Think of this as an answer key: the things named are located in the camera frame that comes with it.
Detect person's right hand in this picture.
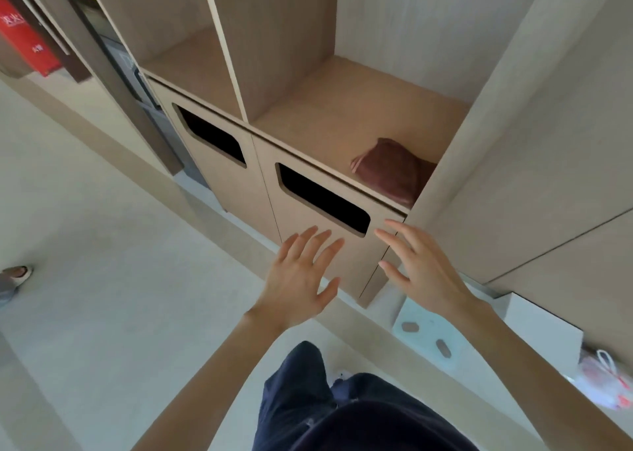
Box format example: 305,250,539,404
374,219,491,324

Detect person's left hand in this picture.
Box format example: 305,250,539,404
247,225,346,332

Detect brown cleaning cloth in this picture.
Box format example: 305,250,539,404
349,137,438,208

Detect person's left forearm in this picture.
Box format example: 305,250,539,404
131,309,307,451

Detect person's right forearm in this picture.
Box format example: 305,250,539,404
452,302,633,451

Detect person's dark blue trousers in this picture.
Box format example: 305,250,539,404
252,340,431,451

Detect person's dark shirt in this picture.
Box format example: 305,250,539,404
291,400,478,451

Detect white bathroom scale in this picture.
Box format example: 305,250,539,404
392,295,495,375

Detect white box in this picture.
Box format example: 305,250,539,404
494,292,586,380

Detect wooden shelf cabinet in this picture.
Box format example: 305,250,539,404
78,0,550,309

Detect plastic bag with red print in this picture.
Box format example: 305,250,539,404
568,349,633,411

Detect red fire cabinet sign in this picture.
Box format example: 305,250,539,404
0,0,63,78

